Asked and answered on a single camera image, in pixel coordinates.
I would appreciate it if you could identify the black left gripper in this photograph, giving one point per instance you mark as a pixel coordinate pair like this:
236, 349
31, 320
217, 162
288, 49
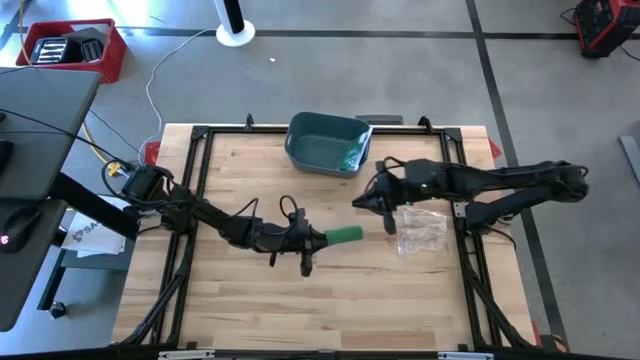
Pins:
285, 237

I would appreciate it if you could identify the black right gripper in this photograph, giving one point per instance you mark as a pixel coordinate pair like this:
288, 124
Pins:
415, 182

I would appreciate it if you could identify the green elastic bandage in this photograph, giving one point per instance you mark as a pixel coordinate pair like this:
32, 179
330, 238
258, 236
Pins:
345, 235

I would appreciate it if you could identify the teal elastic bandage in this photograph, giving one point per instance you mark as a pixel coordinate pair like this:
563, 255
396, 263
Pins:
352, 157

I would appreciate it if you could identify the grey-blue plastic bin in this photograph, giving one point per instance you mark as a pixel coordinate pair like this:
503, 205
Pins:
320, 145

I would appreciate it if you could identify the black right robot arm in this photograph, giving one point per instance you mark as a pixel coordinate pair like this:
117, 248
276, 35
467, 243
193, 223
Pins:
520, 182

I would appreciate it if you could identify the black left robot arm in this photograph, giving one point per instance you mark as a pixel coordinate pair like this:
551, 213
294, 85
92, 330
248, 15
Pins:
200, 212

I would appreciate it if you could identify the red corner guard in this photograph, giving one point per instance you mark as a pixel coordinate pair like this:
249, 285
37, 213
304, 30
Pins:
494, 149
151, 152

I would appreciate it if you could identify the white tower fan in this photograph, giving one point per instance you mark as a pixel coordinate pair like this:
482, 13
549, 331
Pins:
235, 36

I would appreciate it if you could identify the yellow tag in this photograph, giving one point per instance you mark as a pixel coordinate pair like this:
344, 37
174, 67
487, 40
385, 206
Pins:
114, 169

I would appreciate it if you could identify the white printed papers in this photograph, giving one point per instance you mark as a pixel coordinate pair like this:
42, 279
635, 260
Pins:
95, 235

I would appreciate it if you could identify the grey metal bar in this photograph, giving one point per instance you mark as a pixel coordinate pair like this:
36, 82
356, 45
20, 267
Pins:
632, 160

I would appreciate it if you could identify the black caster wheel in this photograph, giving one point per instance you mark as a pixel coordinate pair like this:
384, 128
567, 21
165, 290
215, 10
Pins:
57, 310

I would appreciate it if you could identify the red plastic crate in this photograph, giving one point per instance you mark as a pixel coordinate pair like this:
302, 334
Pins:
112, 60

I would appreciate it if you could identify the black ribbed device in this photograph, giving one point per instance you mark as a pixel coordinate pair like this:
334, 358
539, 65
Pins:
55, 51
92, 50

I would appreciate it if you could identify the black computer mouse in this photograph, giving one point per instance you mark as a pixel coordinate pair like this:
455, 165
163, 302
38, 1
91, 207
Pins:
20, 227

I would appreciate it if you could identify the grey desk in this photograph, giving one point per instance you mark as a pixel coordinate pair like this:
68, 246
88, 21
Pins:
40, 125

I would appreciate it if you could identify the black metal table frame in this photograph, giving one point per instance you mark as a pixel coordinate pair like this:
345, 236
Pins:
250, 130

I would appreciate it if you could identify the silver aluminium rail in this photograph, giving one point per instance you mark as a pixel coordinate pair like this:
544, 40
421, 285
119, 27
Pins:
185, 355
465, 356

